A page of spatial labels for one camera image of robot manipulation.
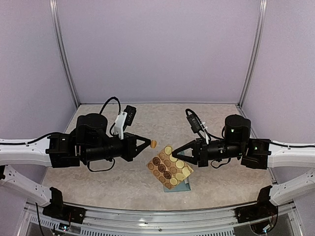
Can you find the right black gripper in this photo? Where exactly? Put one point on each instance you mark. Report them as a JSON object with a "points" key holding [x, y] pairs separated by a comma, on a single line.
{"points": [[203, 160]]}

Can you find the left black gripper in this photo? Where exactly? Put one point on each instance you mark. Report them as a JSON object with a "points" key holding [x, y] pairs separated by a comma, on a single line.
{"points": [[131, 151]]}

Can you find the round brown seal sticker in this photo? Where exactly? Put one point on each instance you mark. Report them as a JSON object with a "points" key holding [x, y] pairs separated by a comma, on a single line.
{"points": [[153, 144]]}

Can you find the yellow paper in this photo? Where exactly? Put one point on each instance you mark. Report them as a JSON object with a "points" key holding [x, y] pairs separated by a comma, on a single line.
{"points": [[157, 167]]}

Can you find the blue envelope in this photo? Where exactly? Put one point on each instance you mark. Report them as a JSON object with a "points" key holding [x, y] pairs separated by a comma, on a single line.
{"points": [[183, 185]]}

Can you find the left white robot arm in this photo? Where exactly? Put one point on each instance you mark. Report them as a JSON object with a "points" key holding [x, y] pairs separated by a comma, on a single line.
{"points": [[87, 143]]}

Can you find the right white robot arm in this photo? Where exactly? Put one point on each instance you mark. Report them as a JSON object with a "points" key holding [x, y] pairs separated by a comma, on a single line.
{"points": [[254, 154]]}

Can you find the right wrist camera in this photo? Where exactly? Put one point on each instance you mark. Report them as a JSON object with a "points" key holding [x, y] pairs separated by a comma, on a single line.
{"points": [[195, 124]]}

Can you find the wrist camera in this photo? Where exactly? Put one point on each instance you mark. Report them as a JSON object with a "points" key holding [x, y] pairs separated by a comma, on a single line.
{"points": [[195, 124], [130, 114]]}

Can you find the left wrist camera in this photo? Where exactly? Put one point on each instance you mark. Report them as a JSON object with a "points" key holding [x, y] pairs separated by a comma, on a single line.
{"points": [[130, 114]]}

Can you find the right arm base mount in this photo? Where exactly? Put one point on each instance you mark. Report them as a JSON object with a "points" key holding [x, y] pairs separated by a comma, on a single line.
{"points": [[255, 212]]}

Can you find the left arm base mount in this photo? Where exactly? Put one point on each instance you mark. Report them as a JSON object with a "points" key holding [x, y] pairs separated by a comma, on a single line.
{"points": [[71, 214]]}

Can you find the aluminium front rail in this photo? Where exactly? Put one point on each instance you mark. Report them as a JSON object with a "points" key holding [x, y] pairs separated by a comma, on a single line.
{"points": [[198, 222]]}

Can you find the right aluminium corner post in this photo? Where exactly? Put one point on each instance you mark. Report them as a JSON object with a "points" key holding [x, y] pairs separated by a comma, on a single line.
{"points": [[254, 53]]}

